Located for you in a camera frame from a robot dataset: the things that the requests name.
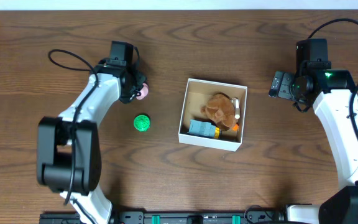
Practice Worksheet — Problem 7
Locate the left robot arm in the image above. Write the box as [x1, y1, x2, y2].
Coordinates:
[37, 59, 148, 223]

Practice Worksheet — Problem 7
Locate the pink white duck toy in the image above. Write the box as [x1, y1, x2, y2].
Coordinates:
[136, 83, 149, 100]

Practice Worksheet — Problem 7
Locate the white cardboard box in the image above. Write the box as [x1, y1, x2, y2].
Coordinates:
[178, 78, 247, 152]

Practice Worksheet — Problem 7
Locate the green round plastic toy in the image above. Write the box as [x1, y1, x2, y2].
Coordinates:
[133, 114, 151, 132]

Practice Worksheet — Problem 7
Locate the brown plush toy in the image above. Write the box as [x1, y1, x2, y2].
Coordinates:
[200, 93, 238, 131]

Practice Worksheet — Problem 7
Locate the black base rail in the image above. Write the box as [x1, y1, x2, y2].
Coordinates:
[39, 208, 288, 224]

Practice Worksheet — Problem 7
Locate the yellow grey toy truck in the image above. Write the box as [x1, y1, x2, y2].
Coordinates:
[188, 119, 221, 139]

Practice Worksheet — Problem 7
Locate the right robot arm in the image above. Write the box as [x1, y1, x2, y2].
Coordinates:
[268, 66, 358, 223]

